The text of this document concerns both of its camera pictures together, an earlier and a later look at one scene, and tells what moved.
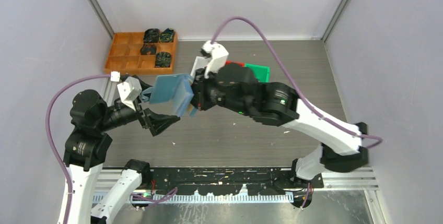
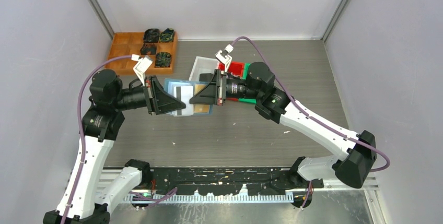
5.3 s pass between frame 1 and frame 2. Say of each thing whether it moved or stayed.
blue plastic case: moved
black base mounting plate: stayed
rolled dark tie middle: stayed
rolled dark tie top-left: stayed
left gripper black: moved
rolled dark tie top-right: stayed
